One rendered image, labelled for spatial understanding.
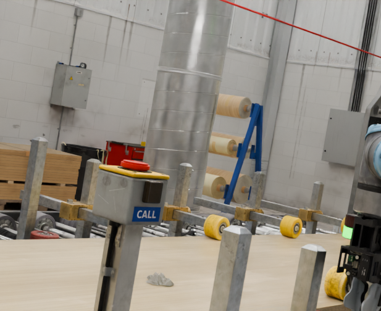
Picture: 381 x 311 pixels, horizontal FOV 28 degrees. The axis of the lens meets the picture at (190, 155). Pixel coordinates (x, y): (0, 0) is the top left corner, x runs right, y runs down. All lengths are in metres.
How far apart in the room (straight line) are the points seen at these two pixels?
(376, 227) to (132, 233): 0.56
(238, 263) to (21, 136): 8.46
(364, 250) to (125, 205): 0.57
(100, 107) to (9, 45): 1.62
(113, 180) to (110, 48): 9.32
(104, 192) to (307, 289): 0.55
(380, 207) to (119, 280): 0.57
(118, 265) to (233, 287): 0.27
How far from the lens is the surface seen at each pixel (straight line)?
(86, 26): 10.08
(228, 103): 8.83
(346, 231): 1.69
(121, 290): 1.07
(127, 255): 1.06
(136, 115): 10.75
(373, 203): 1.44
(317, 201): 3.58
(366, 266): 1.45
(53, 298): 1.59
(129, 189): 1.01
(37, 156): 2.32
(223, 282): 1.26
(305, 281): 1.47
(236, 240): 1.24
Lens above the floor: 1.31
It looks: 3 degrees down
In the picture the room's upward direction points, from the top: 10 degrees clockwise
